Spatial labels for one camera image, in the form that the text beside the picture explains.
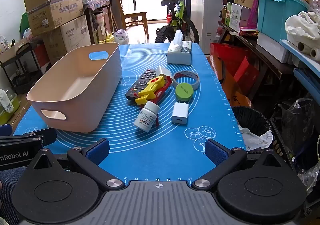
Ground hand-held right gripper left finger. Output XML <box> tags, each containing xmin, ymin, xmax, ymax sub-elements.
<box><xmin>24</xmin><ymin>138</ymin><xmax>125</xmax><ymax>192</ymax></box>

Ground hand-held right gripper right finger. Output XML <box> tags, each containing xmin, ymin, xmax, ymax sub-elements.
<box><xmin>191</xmin><ymin>138</ymin><xmax>297</xmax><ymax>189</ymax></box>

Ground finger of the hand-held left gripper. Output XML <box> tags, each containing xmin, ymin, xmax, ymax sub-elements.
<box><xmin>0</xmin><ymin>128</ymin><xmax>57</xmax><ymax>146</ymax></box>
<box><xmin>0</xmin><ymin>124</ymin><xmax>13</xmax><ymax>137</ymax></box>

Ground beige plastic basket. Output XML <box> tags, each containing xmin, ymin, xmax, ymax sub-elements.
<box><xmin>26</xmin><ymin>42</ymin><xmax>122</xmax><ymax>133</ymax></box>

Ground white usb charger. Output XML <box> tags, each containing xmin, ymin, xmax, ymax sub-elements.
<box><xmin>171</xmin><ymin>102</ymin><xmax>189</xmax><ymax>125</ymax></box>

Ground white pill bottle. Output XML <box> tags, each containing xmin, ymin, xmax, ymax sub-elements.
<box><xmin>133</xmin><ymin>101</ymin><xmax>161</xmax><ymax>133</ymax></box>

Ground green round tin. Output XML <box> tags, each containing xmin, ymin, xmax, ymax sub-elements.
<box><xmin>175</xmin><ymin>82</ymin><xmax>194</xmax><ymax>102</ymax></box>

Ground grey tape roll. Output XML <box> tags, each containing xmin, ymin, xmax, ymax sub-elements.
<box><xmin>173</xmin><ymin>71</ymin><xmax>200</xmax><ymax>90</ymax></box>

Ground yellow plastic tool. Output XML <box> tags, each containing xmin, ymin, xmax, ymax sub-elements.
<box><xmin>134</xmin><ymin>76</ymin><xmax>167</xmax><ymax>105</ymax></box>

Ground red pliers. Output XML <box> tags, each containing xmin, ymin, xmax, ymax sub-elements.
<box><xmin>132</xmin><ymin>77</ymin><xmax>173</xmax><ymax>128</ymax></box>

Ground black remote control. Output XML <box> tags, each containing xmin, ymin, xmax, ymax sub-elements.
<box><xmin>125</xmin><ymin>69</ymin><xmax>158</xmax><ymax>101</ymax></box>

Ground person's trouser leg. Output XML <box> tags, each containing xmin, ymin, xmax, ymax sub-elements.
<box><xmin>0</xmin><ymin>165</ymin><xmax>28</xmax><ymax>225</ymax></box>

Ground black trash bin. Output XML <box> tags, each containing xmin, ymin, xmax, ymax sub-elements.
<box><xmin>231</xmin><ymin>106</ymin><xmax>274</xmax><ymax>152</ymax></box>

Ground blue silicone mat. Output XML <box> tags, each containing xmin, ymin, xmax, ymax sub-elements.
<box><xmin>12</xmin><ymin>42</ymin><xmax>247</xmax><ymax>183</ymax></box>

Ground black utility cart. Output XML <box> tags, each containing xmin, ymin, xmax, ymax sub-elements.
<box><xmin>0</xmin><ymin>40</ymin><xmax>44</xmax><ymax>94</ymax></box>

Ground orange paper bag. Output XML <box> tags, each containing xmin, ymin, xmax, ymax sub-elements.
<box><xmin>207</xmin><ymin>55</ymin><xmax>252</xmax><ymax>108</ymax></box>

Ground shallow cardboard box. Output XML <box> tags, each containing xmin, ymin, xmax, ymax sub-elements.
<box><xmin>0</xmin><ymin>38</ymin><xmax>28</xmax><ymax>63</ymax></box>

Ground red printed box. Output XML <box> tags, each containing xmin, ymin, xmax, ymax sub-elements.
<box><xmin>32</xmin><ymin>43</ymin><xmax>50</xmax><ymax>68</ymax></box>

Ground clear plastic bag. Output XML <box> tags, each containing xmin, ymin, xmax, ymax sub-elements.
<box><xmin>281</xmin><ymin>98</ymin><xmax>317</xmax><ymax>141</ymax></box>

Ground red gift bag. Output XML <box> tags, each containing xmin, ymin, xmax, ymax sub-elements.
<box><xmin>210</xmin><ymin>43</ymin><xmax>260</xmax><ymax>91</ymax></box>

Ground white tissue box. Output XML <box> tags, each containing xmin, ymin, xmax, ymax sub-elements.
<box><xmin>166</xmin><ymin>30</ymin><xmax>192</xmax><ymax>65</ymax></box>

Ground dark wooden side table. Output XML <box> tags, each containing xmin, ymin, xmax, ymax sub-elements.
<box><xmin>217</xmin><ymin>22</ymin><xmax>300</xmax><ymax>106</ymax></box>

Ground green bag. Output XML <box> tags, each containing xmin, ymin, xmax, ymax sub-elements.
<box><xmin>20</xmin><ymin>12</ymin><xmax>29</xmax><ymax>36</ymax></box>

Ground yellow plastic jugs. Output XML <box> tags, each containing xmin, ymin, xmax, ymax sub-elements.
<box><xmin>99</xmin><ymin>33</ymin><xmax>115</xmax><ymax>44</ymax></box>

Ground pale plastic bag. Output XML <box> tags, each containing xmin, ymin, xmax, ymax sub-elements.
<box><xmin>114</xmin><ymin>29</ymin><xmax>130</xmax><ymax>45</ymax></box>

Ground light blue shelf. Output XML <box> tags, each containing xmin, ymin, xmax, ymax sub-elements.
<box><xmin>279</xmin><ymin>39</ymin><xmax>320</xmax><ymax>96</ymax></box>

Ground white foam box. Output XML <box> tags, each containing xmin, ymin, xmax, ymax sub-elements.
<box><xmin>257</xmin><ymin>32</ymin><xmax>294</xmax><ymax>64</ymax></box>

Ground open brown cardboard box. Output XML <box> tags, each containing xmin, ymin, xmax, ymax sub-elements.
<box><xmin>24</xmin><ymin>0</ymin><xmax>84</xmax><ymax>37</ymax></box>

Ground white cabinet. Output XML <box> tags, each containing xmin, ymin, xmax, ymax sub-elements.
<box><xmin>190</xmin><ymin>0</ymin><xmax>227</xmax><ymax>55</ymax></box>

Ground green white carton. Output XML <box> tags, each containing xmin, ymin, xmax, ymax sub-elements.
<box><xmin>226</xmin><ymin>2</ymin><xmax>252</xmax><ymax>32</ymax></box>

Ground white paper rolls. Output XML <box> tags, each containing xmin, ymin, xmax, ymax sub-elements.
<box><xmin>297</xmin><ymin>42</ymin><xmax>320</xmax><ymax>62</ymax></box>

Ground small dark wooden table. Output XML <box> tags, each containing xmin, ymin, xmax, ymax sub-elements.
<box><xmin>84</xmin><ymin>0</ymin><xmax>113</xmax><ymax>44</ymax></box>

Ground green black bicycle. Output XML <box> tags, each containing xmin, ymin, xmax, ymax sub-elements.
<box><xmin>149</xmin><ymin>0</ymin><xmax>200</xmax><ymax>44</ymax></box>

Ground wooden chair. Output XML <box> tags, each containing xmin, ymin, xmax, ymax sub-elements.
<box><xmin>114</xmin><ymin>0</ymin><xmax>150</xmax><ymax>39</ymax></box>

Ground pink plastic folder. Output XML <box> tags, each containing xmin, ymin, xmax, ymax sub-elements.
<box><xmin>239</xmin><ymin>0</ymin><xmax>259</xmax><ymax>36</ymax></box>

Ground teal plastic storage bin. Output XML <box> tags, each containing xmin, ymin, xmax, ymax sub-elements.
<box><xmin>255</xmin><ymin>0</ymin><xmax>310</xmax><ymax>43</ymax></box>

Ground white cloth bundle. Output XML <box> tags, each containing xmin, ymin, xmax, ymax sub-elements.
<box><xmin>285</xmin><ymin>12</ymin><xmax>320</xmax><ymax>48</ymax></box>

